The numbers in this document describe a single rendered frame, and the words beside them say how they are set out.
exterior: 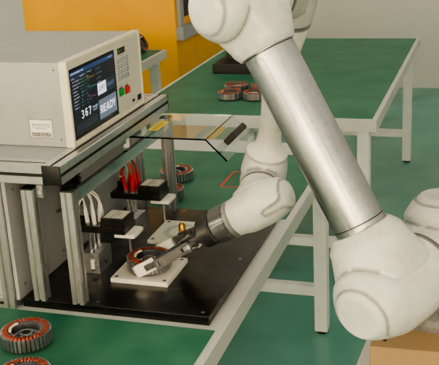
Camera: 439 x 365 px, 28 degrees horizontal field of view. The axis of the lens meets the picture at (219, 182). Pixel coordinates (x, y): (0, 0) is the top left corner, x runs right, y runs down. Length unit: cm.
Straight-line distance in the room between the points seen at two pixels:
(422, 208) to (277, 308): 200
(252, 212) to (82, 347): 48
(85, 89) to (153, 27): 371
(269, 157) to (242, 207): 16
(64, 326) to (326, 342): 158
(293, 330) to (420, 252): 190
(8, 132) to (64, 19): 394
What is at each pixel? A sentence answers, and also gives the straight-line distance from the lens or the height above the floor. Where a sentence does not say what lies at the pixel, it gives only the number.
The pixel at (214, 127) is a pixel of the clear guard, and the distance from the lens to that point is 237.
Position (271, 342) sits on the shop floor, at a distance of 344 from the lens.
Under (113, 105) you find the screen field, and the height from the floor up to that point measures 116.
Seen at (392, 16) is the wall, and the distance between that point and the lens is 731.
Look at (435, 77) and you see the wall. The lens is 737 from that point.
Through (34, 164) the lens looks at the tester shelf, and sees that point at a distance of 200.
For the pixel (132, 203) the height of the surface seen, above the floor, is 86.
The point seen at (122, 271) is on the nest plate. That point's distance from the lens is 221.
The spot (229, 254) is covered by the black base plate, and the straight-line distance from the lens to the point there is 229.
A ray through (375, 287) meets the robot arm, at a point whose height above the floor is 100.
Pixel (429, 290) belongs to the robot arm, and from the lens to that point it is 165.
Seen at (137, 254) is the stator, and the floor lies 82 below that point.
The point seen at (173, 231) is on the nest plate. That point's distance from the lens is 243.
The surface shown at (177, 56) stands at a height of 61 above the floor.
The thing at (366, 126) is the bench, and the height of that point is 72.
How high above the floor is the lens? 169
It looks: 19 degrees down
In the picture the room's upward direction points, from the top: 3 degrees counter-clockwise
